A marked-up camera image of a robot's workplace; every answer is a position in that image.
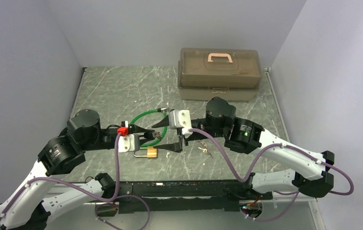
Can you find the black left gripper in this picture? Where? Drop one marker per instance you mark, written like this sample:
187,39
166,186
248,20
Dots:
134,127

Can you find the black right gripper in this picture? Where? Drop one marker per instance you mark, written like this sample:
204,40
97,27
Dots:
176,147

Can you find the black cable padlock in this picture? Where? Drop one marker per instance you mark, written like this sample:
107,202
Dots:
149,139

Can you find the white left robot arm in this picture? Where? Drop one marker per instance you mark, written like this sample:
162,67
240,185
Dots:
30,208

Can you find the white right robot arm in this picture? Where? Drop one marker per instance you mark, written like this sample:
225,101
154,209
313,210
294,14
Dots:
306,172

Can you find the silver key bunch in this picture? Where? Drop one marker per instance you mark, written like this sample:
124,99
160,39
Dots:
204,148

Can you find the brass padlock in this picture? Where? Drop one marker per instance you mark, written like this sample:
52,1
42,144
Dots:
151,152

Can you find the brown plastic toolbox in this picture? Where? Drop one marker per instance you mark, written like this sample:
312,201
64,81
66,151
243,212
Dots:
232,74

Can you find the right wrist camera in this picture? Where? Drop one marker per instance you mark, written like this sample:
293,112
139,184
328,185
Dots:
180,120

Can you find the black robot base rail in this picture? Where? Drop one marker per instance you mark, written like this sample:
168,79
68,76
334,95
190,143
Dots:
228,195

